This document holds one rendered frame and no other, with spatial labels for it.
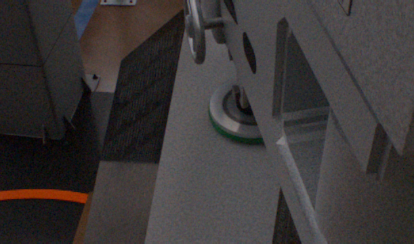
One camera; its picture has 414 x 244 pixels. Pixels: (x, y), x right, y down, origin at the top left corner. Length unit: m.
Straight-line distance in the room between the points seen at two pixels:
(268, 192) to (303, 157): 0.51
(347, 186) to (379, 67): 0.25
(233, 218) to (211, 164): 0.16
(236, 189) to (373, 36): 0.96
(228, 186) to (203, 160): 0.10
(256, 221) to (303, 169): 0.48
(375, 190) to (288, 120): 0.28
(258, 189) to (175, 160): 0.21
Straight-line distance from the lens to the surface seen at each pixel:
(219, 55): 1.74
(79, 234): 2.28
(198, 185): 1.40
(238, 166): 1.44
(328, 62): 0.65
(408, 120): 0.44
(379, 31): 0.46
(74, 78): 2.88
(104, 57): 3.20
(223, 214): 1.35
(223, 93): 1.57
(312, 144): 0.91
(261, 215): 1.35
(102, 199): 1.61
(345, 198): 0.71
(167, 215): 1.35
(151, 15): 3.46
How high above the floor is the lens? 1.94
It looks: 44 degrees down
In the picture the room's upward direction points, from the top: 2 degrees counter-clockwise
